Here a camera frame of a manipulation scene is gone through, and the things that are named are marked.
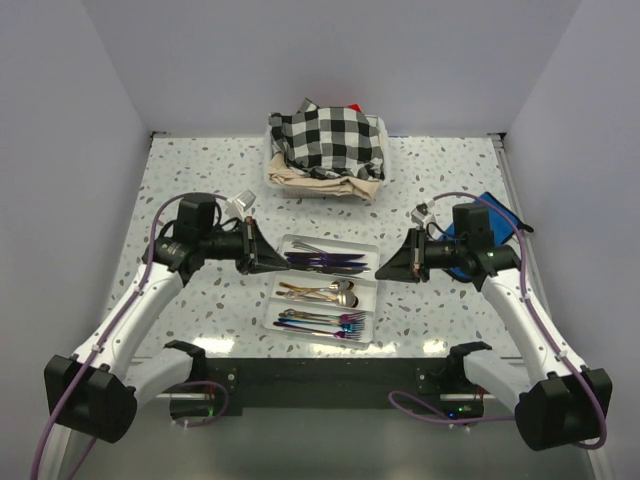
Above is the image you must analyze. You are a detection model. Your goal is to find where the black white checkered cloth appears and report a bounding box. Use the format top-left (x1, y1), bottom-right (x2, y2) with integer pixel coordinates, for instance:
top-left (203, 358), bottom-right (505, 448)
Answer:
top-left (268, 100), bottom-right (386, 181)

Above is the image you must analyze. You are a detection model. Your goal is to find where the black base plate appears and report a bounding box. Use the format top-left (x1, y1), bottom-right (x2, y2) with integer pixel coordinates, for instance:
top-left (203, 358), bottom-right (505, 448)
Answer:
top-left (205, 357), bottom-right (484, 418)

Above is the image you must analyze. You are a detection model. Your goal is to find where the rose gold spoon lower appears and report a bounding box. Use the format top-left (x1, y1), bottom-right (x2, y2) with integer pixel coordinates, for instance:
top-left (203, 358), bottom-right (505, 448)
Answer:
top-left (276, 291), bottom-right (359, 308)

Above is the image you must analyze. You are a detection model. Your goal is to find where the dark knife lower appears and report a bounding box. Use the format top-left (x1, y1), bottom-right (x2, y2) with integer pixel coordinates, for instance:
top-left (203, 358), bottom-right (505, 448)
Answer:
top-left (291, 265), bottom-right (368, 276)

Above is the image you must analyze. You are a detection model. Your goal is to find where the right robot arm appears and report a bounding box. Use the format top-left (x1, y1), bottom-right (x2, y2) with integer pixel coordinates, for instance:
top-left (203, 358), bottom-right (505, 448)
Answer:
top-left (375, 195), bottom-right (613, 451)

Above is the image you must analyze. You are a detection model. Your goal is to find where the purple fork lower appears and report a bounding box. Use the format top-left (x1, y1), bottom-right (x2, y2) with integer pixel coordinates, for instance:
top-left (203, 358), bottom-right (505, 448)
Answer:
top-left (273, 322), bottom-right (349, 339)

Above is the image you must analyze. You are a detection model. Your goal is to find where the white cutlery tray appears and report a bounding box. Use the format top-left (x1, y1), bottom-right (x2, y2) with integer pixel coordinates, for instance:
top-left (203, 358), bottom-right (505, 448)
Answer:
top-left (263, 234), bottom-right (380, 349)

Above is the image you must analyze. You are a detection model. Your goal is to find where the beige cloth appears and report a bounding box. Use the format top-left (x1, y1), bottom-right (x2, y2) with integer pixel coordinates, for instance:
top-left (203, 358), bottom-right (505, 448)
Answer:
top-left (266, 115), bottom-right (389, 201)

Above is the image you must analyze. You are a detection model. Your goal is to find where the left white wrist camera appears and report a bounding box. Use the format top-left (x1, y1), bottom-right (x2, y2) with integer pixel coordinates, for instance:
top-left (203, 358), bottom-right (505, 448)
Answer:
top-left (225, 189), bottom-right (256, 219)

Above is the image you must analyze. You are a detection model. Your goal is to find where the blue cloth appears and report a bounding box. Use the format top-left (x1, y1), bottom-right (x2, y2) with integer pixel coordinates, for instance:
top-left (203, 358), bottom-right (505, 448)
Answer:
top-left (440, 191), bottom-right (535, 283)

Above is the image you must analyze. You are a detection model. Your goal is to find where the gold handled spoon upper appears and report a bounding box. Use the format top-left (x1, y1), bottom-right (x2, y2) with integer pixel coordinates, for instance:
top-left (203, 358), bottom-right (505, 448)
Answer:
top-left (279, 279), bottom-right (355, 293)

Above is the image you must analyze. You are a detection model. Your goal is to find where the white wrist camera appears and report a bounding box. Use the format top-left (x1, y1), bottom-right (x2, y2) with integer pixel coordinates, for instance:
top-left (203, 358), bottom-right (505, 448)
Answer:
top-left (410, 198), bottom-right (435, 229)
top-left (225, 189), bottom-right (256, 219)

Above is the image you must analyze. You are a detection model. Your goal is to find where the purple cable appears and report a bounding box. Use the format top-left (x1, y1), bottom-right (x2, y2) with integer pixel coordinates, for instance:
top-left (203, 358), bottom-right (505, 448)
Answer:
top-left (388, 190), bottom-right (609, 447)
top-left (29, 191), bottom-right (236, 480)

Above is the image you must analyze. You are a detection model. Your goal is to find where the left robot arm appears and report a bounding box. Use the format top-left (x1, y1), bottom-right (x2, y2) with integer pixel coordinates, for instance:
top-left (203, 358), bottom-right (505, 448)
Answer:
top-left (44, 190), bottom-right (289, 443)

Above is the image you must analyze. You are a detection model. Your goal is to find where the blue fork middle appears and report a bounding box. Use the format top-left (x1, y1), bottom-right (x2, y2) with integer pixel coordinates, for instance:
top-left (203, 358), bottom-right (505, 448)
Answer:
top-left (273, 318), bottom-right (365, 333)

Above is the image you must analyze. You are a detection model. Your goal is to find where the purple knife upper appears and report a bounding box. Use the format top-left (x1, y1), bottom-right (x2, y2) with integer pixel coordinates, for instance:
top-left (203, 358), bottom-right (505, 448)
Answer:
top-left (285, 252), bottom-right (365, 262)

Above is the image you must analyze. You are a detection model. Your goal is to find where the silver fork top compartment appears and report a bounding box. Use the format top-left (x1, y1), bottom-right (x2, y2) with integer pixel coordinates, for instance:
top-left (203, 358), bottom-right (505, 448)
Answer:
top-left (291, 240), bottom-right (328, 255)

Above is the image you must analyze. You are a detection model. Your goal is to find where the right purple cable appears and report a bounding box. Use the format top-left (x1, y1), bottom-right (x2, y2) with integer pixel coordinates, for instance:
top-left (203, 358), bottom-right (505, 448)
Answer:
top-left (388, 190), bottom-right (609, 447)

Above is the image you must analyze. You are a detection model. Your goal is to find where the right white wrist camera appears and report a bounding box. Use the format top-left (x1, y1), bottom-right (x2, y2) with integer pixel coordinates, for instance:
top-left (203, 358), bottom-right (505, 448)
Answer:
top-left (410, 198), bottom-right (435, 229)

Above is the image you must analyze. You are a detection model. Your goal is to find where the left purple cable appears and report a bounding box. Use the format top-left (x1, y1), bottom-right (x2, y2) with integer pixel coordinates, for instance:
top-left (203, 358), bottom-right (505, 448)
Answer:
top-left (29, 191), bottom-right (236, 480)

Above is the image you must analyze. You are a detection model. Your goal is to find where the rainbow fork upper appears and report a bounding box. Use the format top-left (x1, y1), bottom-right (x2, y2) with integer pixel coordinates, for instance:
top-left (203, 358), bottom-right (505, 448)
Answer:
top-left (279, 309), bottom-right (366, 324)

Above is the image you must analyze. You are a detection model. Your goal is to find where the dark blue knife middle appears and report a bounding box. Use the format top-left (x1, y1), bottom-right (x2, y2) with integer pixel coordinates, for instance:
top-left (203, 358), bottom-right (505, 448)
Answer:
top-left (289, 260), bottom-right (370, 271)

